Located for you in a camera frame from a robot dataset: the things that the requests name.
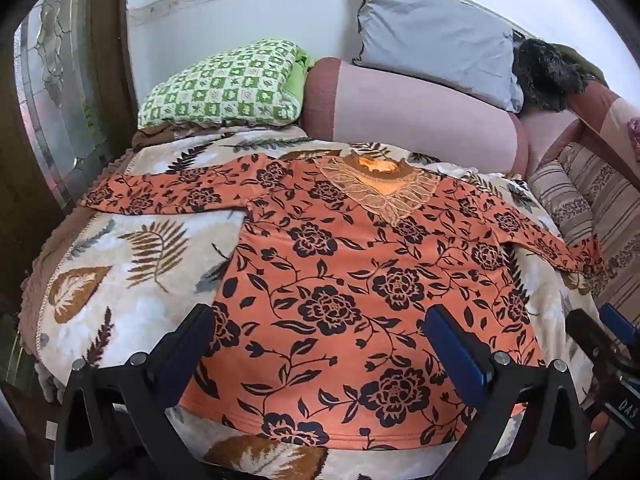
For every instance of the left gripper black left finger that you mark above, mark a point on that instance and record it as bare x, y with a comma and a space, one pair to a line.
113, 423

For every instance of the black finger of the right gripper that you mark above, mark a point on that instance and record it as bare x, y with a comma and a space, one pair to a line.
623, 330
594, 342

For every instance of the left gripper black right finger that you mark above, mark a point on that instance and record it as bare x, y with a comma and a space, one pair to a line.
527, 424

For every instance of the orange black floral blouse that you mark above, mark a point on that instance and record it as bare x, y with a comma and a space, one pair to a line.
319, 317

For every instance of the striped beige quilt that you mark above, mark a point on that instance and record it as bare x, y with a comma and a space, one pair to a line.
590, 201

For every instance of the pink patterned quilt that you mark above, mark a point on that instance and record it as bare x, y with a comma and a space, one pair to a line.
605, 116

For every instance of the dark fur trimmed garment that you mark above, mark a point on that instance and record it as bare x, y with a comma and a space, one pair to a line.
549, 74

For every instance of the pink bolster pillow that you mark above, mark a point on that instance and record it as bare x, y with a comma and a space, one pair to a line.
352, 104

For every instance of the wooden door with glass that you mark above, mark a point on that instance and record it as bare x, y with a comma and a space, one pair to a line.
67, 109

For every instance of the grey pillow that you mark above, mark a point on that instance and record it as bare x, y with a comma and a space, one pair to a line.
447, 42

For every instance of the green white checkered pillow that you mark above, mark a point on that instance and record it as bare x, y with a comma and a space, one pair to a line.
260, 84

